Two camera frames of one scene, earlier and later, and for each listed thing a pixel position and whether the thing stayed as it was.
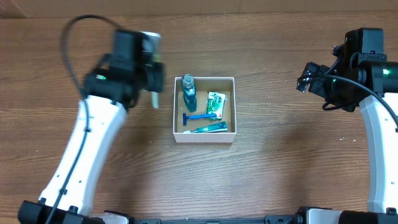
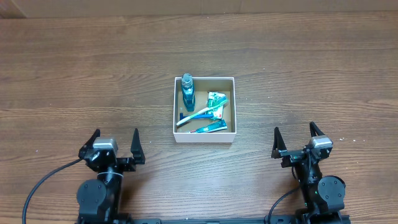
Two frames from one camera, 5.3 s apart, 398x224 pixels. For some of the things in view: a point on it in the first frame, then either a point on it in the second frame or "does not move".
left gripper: (158, 83) -> (128, 165)
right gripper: (319, 88) -> (293, 157)
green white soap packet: (215, 104) does not move
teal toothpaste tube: (218, 127) does not move
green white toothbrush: (155, 99) -> (202, 111)
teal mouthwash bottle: (189, 92) does not move
